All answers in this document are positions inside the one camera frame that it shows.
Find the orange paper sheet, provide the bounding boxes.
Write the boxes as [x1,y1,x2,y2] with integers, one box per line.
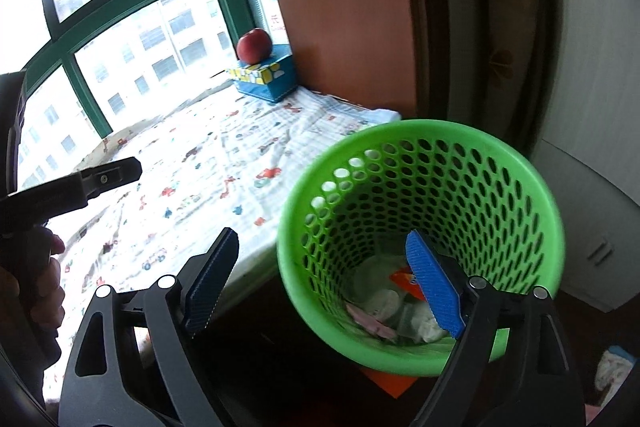
[359,364,428,400]

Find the dark brown panel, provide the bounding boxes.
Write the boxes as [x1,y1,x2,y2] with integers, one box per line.
[392,0,556,152]

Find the printed cartoon blanket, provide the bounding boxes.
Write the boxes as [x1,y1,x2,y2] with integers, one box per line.
[42,89,401,403]

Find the blue spotted tissue box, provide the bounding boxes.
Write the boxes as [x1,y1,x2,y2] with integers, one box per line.
[226,42,297,105]

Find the white and blue cloth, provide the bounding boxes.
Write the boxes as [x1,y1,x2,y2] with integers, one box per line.
[594,346,640,395]

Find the clear plastic cup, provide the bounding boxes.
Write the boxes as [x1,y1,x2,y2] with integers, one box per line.
[350,257,406,343]

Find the green perforated plastic basket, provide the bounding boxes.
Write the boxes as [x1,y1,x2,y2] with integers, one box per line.
[276,119,565,378]

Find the person's left hand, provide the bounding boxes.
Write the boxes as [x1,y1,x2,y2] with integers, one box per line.
[0,232,67,335]

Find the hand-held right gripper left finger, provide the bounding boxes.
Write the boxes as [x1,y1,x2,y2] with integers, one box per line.
[59,227,241,427]

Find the white cabinet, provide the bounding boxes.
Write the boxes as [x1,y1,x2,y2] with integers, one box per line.
[530,0,640,313]

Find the red apple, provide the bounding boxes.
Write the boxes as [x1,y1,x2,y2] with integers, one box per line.
[236,28,273,64]

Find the beige apartment building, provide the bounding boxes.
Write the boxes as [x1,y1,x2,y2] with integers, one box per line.
[20,0,236,188]

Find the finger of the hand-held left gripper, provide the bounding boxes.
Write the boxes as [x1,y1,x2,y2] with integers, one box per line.
[12,157,143,224]

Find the brown wooden panel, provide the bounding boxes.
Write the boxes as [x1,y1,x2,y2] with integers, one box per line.
[252,0,426,120]

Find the green window frame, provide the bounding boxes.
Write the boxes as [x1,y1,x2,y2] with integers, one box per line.
[0,0,296,142]

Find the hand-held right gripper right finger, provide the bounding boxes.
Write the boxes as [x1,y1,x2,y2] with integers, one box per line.
[405,229,586,427]

